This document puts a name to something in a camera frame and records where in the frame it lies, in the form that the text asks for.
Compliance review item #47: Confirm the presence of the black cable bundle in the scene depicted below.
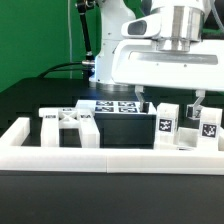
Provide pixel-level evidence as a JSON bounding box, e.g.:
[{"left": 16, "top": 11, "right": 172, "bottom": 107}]
[{"left": 37, "top": 61, "right": 91, "bottom": 79}]

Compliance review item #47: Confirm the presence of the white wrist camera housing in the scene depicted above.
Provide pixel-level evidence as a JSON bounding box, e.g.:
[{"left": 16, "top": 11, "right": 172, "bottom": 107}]
[{"left": 121, "top": 14, "right": 162, "bottom": 39}]

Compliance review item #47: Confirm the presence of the white chair back part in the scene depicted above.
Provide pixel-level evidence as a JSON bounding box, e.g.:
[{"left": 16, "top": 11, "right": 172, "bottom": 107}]
[{"left": 39, "top": 107, "right": 100, "bottom": 148}]

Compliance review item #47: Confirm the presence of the white chair seat part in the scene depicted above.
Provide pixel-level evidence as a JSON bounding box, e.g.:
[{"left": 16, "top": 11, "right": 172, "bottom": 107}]
[{"left": 153, "top": 126, "right": 224, "bottom": 152}]

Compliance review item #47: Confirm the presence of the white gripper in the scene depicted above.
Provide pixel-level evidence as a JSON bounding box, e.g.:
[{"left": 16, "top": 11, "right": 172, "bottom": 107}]
[{"left": 112, "top": 39, "right": 224, "bottom": 118}]

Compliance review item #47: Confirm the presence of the black pole with clamp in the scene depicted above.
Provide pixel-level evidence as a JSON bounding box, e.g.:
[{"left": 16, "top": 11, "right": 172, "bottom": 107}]
[{"left": 75, "top": 0, "right": 95, "bottom": 67}]

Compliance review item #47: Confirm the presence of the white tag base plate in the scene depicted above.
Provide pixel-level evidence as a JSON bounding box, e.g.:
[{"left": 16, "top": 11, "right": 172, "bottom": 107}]
[{"left": 75, "top": 99, "right": 159, "bottom": 117}]

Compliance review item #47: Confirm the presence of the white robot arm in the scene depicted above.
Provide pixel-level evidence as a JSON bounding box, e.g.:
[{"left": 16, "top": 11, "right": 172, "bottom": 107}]
[{"left": 90, "top": 0, "right": 224, "bottom": 117}]

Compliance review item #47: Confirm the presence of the white U-shaped frame fence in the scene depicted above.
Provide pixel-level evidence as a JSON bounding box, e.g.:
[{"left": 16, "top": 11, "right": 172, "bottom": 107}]
[{"left": 0, "top": 117, "right": 224, "bottom": 175}]

